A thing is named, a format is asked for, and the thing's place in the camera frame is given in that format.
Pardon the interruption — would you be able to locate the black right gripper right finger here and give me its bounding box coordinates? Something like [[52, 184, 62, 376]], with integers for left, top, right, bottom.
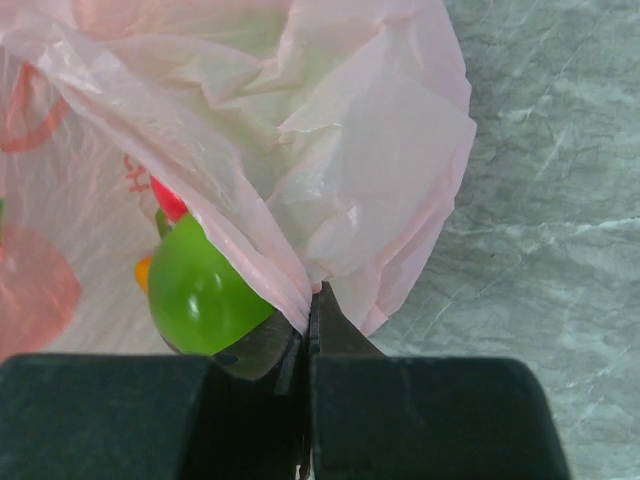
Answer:
[[309, 286, 571, 479]]

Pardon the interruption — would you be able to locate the green fake apple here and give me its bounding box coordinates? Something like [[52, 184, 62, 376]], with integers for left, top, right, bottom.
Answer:
[[148, 214, 275, 356]]

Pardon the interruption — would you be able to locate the orange red fake mango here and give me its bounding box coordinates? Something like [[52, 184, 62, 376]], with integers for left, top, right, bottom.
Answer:
[[134, 256, 152, 295]]

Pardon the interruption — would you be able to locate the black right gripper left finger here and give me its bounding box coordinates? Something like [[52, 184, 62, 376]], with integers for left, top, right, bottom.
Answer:
[[1, 316, 304, 479]]

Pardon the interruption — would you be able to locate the pink plastic bag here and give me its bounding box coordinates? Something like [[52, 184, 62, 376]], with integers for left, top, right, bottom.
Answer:
[[1, 1, 476, 357]]

